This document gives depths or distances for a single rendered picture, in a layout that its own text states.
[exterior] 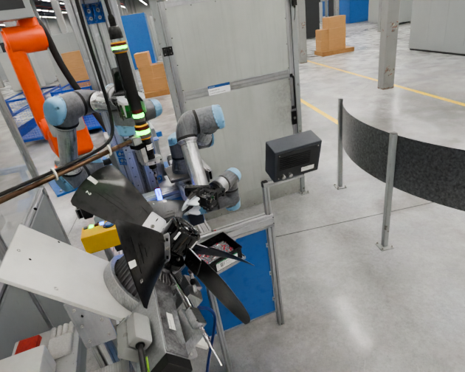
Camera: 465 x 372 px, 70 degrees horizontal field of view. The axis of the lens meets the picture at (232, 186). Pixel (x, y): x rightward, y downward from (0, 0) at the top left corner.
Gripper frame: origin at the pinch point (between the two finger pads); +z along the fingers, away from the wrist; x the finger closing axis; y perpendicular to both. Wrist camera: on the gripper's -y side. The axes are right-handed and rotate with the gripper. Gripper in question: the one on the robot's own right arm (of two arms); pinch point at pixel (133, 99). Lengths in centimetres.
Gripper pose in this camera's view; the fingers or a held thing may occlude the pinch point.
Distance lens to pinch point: 105.3
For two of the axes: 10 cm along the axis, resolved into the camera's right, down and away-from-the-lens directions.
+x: -8.6, 3.4, -3.8
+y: 1.5, 8.8, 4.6
